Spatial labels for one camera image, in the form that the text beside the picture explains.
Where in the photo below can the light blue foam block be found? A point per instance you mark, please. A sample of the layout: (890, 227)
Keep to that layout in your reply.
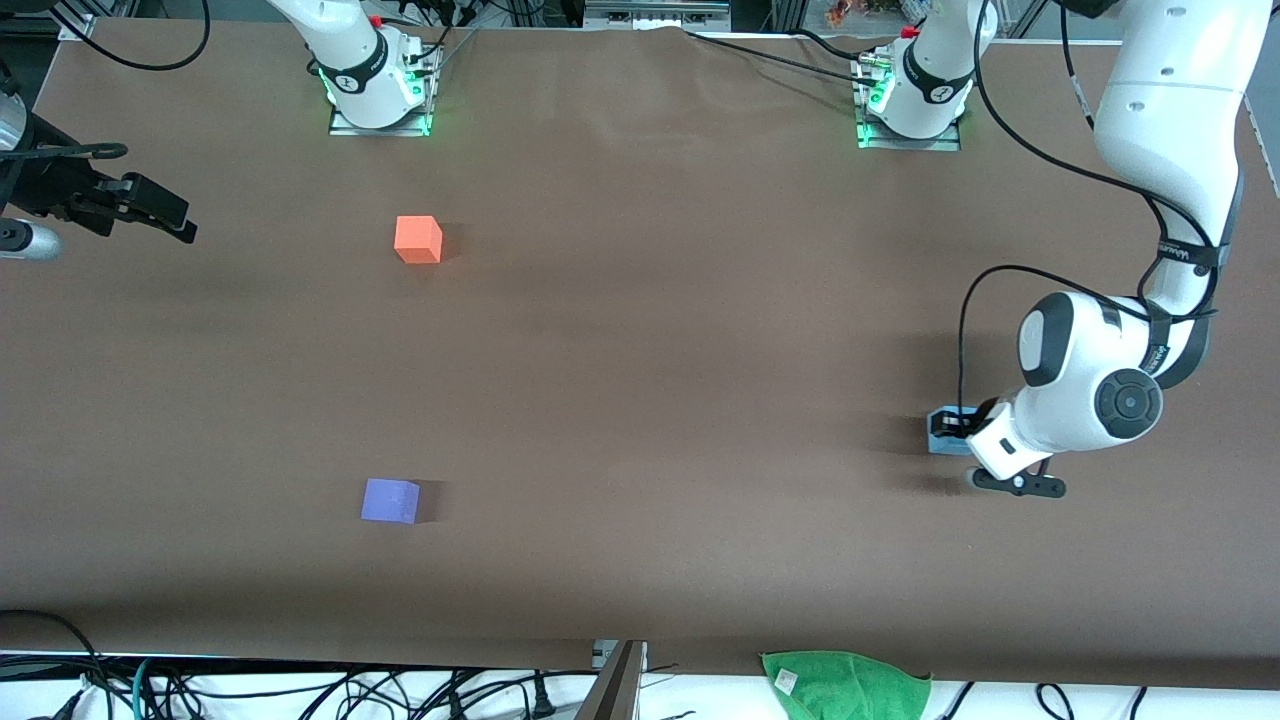
(936, 440)

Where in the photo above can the brown table cover sheet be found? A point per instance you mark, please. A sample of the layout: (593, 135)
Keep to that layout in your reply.
(640, 350)

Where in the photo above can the orange foam block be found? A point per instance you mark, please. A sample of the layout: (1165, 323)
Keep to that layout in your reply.
(418, 240)

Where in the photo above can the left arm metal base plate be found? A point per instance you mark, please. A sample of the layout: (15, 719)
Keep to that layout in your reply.
(945, 142)

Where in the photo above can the aluminium corner bracket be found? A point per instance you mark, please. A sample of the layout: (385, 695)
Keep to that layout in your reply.
(75, 25)

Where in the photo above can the purple foam block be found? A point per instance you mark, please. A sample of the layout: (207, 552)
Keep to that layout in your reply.
(390, 501)

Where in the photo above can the aluminium profile post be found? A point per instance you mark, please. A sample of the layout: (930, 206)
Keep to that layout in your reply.
(612, 690)

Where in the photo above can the metal rail fixture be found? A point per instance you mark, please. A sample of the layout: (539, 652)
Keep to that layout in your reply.
(655, 13)

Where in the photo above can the green microfibre cloth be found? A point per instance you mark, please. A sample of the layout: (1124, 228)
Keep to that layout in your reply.
(845, 690)

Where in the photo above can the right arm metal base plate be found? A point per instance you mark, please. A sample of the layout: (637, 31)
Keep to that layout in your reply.
(345, 128)

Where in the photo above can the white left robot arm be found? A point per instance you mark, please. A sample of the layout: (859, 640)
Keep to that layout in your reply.
(1170, 100)

